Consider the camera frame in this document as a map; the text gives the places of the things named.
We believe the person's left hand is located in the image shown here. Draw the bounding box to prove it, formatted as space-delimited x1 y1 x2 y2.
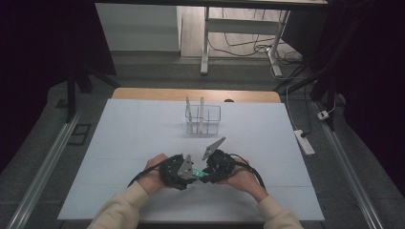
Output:
137 153 169 196

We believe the black stand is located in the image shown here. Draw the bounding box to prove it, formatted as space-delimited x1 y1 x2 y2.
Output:
273 61 338 132
65 63 120 123

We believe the dark curtain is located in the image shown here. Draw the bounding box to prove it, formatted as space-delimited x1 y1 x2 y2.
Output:
0 0 117 173
281 0 405 198

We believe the left hand-held gripper black cable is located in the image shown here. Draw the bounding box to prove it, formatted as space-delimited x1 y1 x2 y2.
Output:
127 154 184 189

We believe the hand-held gripper black cable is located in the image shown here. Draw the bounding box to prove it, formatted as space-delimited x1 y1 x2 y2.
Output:
228 153 266 190
127 154 184 189

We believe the white cabinet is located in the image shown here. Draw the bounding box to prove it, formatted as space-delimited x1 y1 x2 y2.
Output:
95 3 182 52

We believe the white-legged desk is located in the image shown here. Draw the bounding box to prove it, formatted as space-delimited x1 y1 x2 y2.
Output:
95 0 329 77

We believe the right hand-held gripper black cable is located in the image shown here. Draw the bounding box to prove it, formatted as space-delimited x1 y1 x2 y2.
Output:
228 153 266 190

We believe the white table mat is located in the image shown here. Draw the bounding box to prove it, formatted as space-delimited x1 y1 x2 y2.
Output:
56 98 326 222

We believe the tangle of floor cables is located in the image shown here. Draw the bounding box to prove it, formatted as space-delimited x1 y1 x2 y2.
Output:
208 8 304 66

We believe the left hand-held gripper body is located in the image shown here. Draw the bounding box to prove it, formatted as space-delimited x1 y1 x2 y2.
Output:
158 154 197 191

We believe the aluminium rail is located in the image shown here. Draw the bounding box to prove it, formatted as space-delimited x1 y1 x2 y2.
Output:
313 101 385 229
6 109 82 229

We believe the white power strip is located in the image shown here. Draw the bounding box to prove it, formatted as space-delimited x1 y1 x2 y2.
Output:
293 129 316 156

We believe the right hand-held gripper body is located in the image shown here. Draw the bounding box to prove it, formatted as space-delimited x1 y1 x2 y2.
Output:
202 136 237 184

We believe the person's right hand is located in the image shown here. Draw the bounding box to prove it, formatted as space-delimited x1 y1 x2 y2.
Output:
221 158 269 203

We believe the black power cable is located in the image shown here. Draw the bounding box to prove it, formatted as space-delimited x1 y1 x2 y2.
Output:
299 84 313 138

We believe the clear acrylic pen holder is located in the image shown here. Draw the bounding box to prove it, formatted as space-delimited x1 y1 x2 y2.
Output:
184 104 223 135

